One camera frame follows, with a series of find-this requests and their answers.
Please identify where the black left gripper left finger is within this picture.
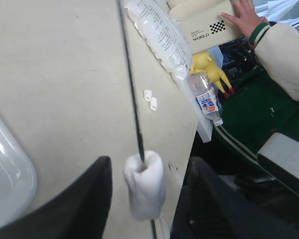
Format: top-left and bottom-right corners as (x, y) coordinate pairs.
(0, 156), (112, 239)

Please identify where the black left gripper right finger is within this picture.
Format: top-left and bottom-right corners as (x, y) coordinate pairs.
(171, 157), (299, 239)

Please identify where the white marshmallow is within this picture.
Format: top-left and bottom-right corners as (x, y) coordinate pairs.
(144, 89), (152, 103)
(149, 97), (157, 112)
(123, 150), (166, 221)

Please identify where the thin metal skewer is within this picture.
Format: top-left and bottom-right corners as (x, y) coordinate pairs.
(117, 0), (157, 239)

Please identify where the cream jacket sleeve forearm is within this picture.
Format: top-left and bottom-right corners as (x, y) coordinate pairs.
(249, 22), (299, 102)

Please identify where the person's bare hand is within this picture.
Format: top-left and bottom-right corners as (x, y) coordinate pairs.
(221, 0), (268, 38)

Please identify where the white rectangular plastic tray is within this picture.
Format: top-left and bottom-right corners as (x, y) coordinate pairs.
(0, 119), (37, 228)

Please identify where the green jacket with white stripes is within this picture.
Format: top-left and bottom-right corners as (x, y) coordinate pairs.
(211, 37), (299, 175)

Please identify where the clear plastic water bottle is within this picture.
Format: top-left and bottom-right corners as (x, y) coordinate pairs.
(187, 70), (223, 126)

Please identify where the yellow rubber chicken toy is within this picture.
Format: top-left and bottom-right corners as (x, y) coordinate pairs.
(190, 51), (235, 99)

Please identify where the clear marshmallow bag with print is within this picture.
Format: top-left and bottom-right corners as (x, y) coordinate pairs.
(124, 0), (192, 85)

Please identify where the beige box with checker print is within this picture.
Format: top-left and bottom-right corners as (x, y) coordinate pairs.
(168, 0), (242, 54)

